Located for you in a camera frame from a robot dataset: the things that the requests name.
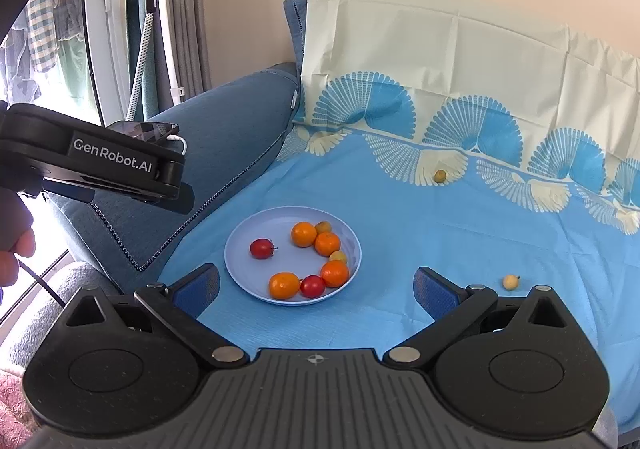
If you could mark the blue fan-print bed sheet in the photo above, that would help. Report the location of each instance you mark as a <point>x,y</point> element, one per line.
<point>400,229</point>

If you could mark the pink knitted cloth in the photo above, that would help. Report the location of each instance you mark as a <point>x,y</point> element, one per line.
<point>15,409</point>

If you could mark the white garment steamer stand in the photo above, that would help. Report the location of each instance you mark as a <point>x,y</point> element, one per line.
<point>167,29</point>

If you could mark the black smartphone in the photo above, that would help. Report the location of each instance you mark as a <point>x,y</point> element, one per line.
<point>145,130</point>

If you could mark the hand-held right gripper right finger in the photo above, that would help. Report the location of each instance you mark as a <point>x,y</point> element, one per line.
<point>434,291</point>

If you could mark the person's left hand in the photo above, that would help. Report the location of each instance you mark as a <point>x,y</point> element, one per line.
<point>17,244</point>

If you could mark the small red cherry tomato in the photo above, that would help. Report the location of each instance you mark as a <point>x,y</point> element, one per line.
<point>312,286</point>

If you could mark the light purple plate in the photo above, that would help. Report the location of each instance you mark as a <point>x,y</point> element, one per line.
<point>245,274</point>

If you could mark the white door frame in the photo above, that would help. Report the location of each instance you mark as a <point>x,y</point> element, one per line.
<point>107,29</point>

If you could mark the orange tomato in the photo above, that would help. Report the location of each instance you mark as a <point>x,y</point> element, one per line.
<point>328,244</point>
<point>283,285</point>

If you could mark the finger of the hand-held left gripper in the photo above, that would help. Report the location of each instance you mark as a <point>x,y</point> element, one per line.
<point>175,201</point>

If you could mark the checked hanging shirt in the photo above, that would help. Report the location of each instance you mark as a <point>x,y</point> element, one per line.
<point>42,19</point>

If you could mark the grey curtain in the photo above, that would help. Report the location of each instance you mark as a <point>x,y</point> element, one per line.
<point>192,19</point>

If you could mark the large red tomato with stem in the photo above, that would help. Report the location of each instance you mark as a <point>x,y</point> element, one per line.
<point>262,249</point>

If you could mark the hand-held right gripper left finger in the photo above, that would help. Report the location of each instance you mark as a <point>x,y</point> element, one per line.
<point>195,290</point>

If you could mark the grey fuzzy blanket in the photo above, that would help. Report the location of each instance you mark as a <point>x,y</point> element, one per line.
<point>55,289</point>

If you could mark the round orange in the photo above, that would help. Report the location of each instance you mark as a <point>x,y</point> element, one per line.
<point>334,273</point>
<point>304,234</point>

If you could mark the tan longan with stem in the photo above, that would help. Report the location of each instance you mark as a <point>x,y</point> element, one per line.
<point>510,282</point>

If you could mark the grey cloth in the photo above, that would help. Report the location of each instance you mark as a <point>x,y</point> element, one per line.
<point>606,429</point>

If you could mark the blue fabric sofa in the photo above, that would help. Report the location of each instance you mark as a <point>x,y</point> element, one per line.
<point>225,129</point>

